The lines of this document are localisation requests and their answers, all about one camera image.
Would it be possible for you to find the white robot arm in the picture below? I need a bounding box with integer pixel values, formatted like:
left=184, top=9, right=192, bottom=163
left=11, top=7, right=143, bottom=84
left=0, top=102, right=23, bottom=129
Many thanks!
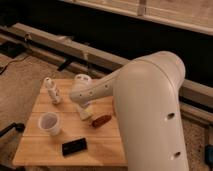
left=70, top=51, right=189, bottom=171

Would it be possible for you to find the white sponge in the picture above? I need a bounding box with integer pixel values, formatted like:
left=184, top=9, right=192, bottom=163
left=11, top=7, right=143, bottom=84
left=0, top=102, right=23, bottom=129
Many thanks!
left=77, top=106, right=92, bottom=121

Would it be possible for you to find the small white bottle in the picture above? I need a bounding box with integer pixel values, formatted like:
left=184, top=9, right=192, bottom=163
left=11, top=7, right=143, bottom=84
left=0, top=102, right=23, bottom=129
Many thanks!
left=44, top=77, right=62, bottom=104

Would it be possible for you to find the brown oblong object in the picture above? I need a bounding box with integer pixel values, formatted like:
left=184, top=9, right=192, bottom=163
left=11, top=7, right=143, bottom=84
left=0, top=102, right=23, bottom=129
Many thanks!
left=92, top=115, right=112, bottom=128

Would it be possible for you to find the white plastic cup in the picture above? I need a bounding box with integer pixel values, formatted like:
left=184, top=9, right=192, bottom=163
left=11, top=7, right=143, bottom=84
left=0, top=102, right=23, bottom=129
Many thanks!
left=38, top=112, right=60, bottom=136

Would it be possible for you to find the wooden table board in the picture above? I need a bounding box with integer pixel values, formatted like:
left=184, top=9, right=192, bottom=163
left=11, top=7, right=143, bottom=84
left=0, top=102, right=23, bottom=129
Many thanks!
left=13, top=79, right=126, bottom=166

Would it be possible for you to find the blue object at edge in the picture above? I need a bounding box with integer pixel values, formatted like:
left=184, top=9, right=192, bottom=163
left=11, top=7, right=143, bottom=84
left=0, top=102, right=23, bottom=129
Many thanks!
left=205, top=145, right=213, bottom=167

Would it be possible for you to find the grey metal rail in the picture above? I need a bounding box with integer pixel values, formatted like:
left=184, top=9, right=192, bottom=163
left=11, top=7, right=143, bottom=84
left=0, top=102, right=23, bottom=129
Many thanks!
left=0, top=23, right=213, bottom=109

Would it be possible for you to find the black clamp handle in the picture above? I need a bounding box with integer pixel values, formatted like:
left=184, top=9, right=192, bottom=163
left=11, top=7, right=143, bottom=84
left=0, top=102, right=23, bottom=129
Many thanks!
left=0, top=122, right=25, bottom=137

